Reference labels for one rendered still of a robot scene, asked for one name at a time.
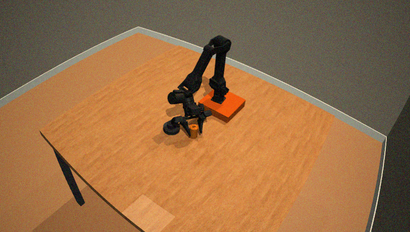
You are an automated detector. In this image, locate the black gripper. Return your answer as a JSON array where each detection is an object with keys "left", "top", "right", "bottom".
[{"left": 172, "top": 101, "right": 212, "bottom": 136}]

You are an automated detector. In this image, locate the black round pedestal with short shaft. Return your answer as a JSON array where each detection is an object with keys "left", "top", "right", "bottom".
[{"left": 163, "top": 120, "right": 180, "bottom": 135}]

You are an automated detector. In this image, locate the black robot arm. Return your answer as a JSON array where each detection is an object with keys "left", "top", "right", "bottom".
[{"left": 167, "top": 35, "right": 232, "bottom": 116}]

